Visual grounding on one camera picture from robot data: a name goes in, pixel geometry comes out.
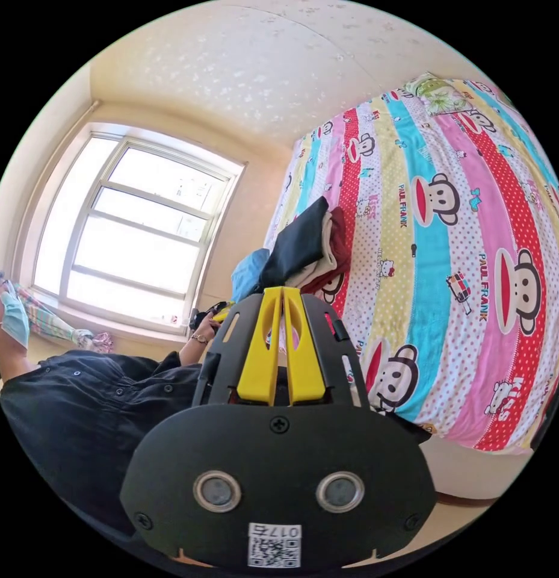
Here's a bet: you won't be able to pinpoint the person's body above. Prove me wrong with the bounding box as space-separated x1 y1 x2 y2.
0 270 204 542

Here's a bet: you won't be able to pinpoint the person's left hand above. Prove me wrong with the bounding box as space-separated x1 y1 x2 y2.
197 312 222 344

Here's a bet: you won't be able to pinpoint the green floral pillow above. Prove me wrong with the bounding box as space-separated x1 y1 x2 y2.
403 72 473 117

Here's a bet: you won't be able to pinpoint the striped tied curtain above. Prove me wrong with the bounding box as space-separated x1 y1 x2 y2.
15 282 114 355

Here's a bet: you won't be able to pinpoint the pile of clothes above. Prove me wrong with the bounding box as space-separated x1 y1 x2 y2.
260 196 352 295

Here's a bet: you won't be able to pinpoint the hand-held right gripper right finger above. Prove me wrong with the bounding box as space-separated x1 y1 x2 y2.
282 287 329 406

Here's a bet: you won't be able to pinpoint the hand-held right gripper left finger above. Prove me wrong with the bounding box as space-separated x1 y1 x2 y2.
236 287 283 406

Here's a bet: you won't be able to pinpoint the light blue jeans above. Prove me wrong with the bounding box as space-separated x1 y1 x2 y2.
230 247 272 304

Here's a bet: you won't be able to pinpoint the person's left forearm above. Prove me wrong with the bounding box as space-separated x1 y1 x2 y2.
178 333 213 367

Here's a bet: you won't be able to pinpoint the window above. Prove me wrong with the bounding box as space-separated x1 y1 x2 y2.
15 120 249 338

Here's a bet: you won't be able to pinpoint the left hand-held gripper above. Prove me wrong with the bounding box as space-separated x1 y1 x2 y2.
188 301 236 331

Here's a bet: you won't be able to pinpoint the bed with cartoon striped sheet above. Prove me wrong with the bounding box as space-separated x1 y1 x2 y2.
264 77 559 508

